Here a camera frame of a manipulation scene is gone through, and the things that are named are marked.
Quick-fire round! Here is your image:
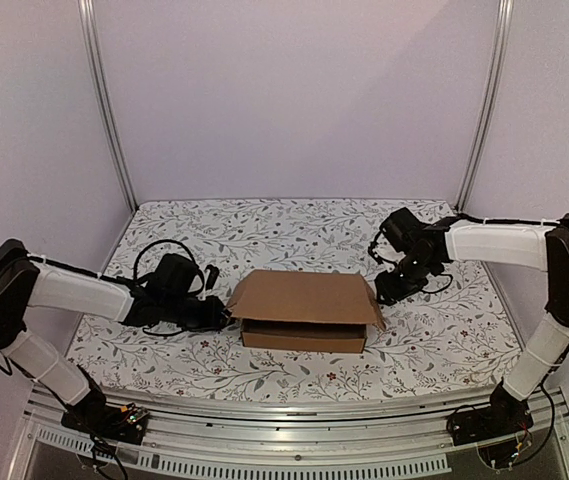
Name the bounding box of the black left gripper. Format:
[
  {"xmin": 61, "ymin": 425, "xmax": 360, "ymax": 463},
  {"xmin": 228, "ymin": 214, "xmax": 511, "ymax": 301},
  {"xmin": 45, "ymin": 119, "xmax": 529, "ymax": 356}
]
[{"xmin": 162, "ymin": 295, "xmax": 236, "ymax": 334}]

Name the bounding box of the brown cardboard box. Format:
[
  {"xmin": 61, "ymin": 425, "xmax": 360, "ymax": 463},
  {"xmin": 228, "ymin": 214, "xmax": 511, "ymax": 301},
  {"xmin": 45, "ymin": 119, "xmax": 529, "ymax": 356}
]
[{"xmin": 227, "ymin": 270, "xmax": 386, "ymax": 354}]

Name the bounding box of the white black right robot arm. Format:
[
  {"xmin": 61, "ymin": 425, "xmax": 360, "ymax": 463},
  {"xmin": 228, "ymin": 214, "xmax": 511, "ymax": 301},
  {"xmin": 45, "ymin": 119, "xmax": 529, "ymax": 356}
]
[{"xmin": 369, "ymin": 208, "xmax": 569, "ymax": 436}]

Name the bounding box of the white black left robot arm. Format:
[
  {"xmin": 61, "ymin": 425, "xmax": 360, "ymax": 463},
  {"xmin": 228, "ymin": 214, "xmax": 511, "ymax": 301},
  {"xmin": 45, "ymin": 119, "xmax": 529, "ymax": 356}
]
[{"xmin": 0, "ymin": 239, "xmax": 230, "ymax": 434}]

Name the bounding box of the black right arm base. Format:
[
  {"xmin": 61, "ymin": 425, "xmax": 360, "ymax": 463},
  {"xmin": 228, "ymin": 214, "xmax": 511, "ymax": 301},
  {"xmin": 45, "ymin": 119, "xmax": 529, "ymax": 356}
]
[{"xmin": 446, "ymin": 381, "xmax": 533, "ymax": 470}]

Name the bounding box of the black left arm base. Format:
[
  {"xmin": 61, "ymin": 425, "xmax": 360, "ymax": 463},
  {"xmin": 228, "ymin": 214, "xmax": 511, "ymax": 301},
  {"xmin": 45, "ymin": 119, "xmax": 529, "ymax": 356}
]
[{"xmin": 61, "ymin": 367, "xmax": 150, "ymax": 445}]

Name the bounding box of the floral patterned table mat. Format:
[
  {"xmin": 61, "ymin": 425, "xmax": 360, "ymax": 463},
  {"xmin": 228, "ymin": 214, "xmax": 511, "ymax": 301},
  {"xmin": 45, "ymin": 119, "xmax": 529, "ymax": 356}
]
[{"xmin": 68, "ymin": 199, "xmax": 520, "ymax": 403}]

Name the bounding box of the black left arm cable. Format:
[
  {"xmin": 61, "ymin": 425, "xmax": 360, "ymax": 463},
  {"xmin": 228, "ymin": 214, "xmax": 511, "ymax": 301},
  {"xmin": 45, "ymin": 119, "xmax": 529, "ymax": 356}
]
[{"xmin": 132, "ymin": 239, "xmax": 198, "ymax": 286}]

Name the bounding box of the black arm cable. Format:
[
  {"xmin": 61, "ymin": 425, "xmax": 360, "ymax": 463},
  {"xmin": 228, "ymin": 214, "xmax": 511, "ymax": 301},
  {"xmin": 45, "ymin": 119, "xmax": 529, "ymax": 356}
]
[
  {"xmin": 132, "ymin": 239, "xmax": 198, "ymax": 286},
  {"xmin": 456, "ymin": 212, "xmax": 565, "ymax": 229}
]

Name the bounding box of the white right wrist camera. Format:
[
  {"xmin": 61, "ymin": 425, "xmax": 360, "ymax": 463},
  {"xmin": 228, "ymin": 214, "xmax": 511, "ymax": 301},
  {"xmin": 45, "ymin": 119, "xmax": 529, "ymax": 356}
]
[{"xmin": 367, "ymin": 231, "xmax": 399, "ymax": 266}]

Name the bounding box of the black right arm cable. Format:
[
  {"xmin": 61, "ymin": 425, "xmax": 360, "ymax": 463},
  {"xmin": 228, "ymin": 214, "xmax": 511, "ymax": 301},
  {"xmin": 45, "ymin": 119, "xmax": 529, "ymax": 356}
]
[{"xmin": 456, "ymin": 212, "xmax": 565, "ymax": 229}]

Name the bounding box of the front aluminium rail frame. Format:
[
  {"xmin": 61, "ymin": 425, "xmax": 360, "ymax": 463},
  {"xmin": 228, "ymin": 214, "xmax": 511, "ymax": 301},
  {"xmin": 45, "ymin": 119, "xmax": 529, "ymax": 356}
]
[{"xmin": 5, "ymin": 387, "xmax": 569, "ymax": 479}]

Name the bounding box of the right rear aluminium frame post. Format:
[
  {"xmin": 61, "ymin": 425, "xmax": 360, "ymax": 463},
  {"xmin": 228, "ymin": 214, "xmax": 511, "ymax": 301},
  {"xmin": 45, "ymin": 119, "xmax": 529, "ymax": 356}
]
[{"xmin": 454, "ymin": 0, "xmax": 514, "ymax": 212}]

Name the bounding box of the aluminium frame post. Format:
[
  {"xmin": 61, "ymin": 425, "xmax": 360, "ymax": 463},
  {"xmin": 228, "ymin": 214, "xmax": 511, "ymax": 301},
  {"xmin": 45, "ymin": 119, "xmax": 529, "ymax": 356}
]
[
  {"xmin": 77, "ymin": 0, "xmax": 139, "ymax": 213},
  {"xmin": 454, "ymin": 0, "xmax": 514, "ymax": 212}
]

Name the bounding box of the left rear aluminium frame post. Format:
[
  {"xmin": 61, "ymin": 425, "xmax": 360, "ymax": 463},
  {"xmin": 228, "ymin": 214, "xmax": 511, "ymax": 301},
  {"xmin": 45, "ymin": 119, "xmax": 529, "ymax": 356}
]
[{"xmin": 77, "ymin": 0, "xmax": 139, "ymax": 213}]

